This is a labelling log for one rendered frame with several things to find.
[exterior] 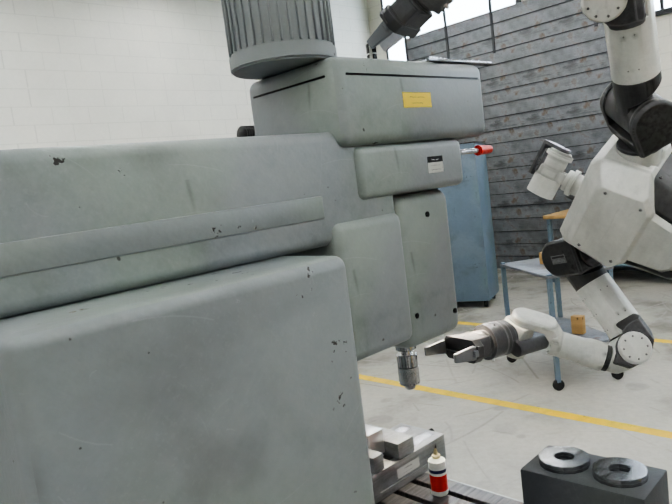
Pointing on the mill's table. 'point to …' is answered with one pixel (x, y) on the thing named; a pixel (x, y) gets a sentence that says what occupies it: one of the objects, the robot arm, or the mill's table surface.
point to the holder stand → (590, 479)
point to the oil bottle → (438, 475)
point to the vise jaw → (397, 443)
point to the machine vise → (381, 479)
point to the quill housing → (427, 264)
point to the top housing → (371, 101)
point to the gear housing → (407, 167)
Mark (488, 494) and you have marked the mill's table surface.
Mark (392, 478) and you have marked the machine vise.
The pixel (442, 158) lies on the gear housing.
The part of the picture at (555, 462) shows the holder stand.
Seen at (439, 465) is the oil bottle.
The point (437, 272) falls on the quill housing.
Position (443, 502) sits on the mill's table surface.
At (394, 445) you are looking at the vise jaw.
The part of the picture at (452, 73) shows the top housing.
